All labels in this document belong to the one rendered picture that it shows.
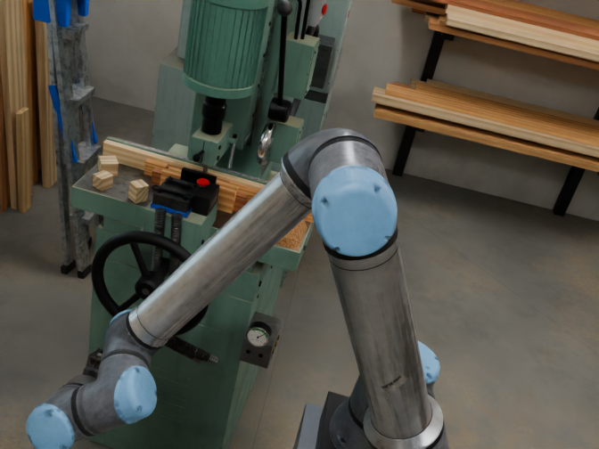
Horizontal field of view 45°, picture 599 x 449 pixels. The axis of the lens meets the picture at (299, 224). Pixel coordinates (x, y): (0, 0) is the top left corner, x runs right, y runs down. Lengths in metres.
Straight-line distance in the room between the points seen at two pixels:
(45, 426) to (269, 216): 0.53
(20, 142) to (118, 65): 1.39
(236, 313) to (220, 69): 0.63
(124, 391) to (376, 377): 0.43
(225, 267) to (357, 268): 0.27
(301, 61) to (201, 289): 0.83
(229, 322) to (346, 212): 0.99
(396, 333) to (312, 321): 1.85
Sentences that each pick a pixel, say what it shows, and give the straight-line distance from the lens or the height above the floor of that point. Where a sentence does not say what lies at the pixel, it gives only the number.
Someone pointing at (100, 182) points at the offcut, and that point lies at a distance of 1.86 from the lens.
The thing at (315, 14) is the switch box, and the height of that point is 1.35.
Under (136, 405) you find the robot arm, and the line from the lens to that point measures 1.29.
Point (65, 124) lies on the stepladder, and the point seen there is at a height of 0.66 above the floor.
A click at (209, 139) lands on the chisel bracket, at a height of 1.07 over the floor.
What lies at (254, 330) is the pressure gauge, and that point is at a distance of 1.83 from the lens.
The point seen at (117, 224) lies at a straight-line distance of 1.88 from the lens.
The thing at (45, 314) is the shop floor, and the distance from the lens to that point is 2.88.
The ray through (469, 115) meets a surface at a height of 0.61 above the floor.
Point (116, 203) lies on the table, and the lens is 1.85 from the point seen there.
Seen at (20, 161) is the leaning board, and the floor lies 0.26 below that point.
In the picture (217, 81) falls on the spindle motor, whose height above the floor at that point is 1.24.
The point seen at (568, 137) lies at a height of 0.62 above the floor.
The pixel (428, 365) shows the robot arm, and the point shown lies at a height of 0.91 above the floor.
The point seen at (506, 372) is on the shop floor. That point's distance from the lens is 3.13.
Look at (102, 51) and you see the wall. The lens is 4.52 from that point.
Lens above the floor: 1.86
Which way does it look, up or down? 31 degrees down
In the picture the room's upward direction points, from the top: 13 degrees clockwise
